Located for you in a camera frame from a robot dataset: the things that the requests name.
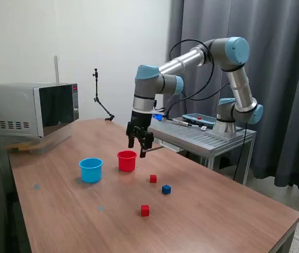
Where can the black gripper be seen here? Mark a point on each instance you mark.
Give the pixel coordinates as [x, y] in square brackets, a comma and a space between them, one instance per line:
[141, 120]

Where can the blue cube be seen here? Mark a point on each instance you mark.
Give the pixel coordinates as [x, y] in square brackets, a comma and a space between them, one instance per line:
[166, 189]

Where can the red cube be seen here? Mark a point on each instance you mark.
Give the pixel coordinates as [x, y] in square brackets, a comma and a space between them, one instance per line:
[153, 179]
[144, 210]

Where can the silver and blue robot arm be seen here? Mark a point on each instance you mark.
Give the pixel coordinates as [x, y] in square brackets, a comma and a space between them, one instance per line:
[181, 62]

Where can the thin metal strip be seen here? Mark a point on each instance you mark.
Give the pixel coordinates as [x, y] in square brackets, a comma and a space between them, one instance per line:
[154, 149]

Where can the red plastic cup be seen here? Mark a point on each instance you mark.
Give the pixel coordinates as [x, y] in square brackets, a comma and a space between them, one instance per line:
[126, 164]

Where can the blue plastic cup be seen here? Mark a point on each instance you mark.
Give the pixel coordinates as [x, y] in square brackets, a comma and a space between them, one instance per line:
[90, 174]

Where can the teal teach pendant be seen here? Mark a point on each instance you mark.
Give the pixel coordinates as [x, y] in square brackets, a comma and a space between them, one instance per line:
[199, 120]

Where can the small white code tag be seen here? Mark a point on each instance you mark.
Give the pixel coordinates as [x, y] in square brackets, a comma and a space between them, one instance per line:
[204, 128]

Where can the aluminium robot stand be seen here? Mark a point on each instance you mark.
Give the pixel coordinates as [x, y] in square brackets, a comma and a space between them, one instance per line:
[207, 138]

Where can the thin metal pole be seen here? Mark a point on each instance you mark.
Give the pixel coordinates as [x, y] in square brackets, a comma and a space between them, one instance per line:
[56, 68]

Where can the tan wood boards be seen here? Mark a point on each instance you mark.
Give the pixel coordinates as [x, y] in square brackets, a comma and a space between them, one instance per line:
[18, 147]

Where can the silver microwave oven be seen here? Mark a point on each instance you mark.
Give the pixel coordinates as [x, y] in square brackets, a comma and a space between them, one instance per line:
[12, 105]

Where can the grey curtain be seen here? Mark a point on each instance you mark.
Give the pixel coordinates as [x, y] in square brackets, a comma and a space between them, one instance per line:
[270, 39]

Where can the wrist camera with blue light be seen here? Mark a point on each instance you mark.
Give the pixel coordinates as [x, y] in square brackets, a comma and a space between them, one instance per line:
[158, 117]

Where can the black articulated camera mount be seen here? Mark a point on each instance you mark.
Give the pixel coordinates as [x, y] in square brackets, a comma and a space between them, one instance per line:
[96, 84]

